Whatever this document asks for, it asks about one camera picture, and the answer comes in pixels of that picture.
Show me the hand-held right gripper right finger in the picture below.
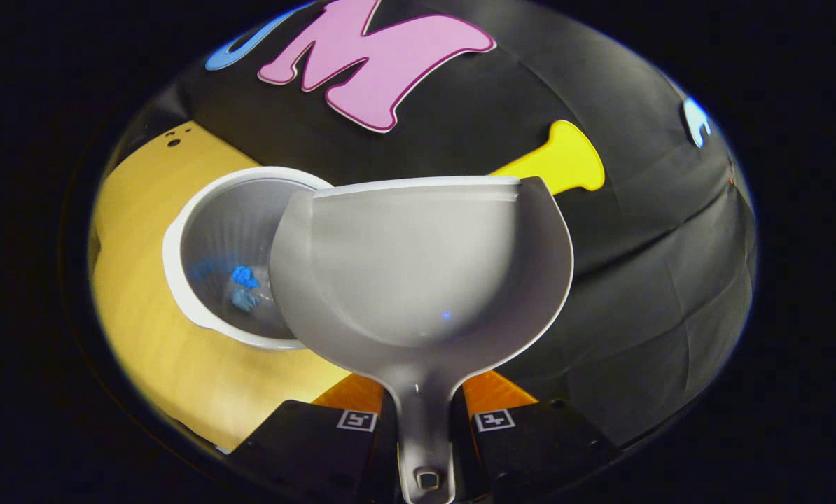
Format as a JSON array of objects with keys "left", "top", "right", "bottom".
[{"left": 449, "top": 370, "right": 623, "bottom": 504}]

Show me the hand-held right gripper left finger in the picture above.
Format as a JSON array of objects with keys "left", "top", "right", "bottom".
[{"left": 232, "top": 374, "right": 400, "bottom": 504}]

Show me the grey plastic dustpan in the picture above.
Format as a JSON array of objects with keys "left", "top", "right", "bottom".
[{"left": 269, "top": 175, "right": 575, "bottom": 504}]

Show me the white ribbed garbage bin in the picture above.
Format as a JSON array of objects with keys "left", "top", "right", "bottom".
[{"left": 162, "top": 165, "right": 335, "bottom": 351}]

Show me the wooden desktop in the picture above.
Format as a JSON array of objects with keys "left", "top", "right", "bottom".
[{"left": 88, "top": 120, "right": 354, "bottom": 454}]

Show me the black backdrop cloth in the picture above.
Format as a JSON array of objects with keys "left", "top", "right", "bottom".
[{"left": 110, "top": 0, "right": 759, "bottom": 449}]

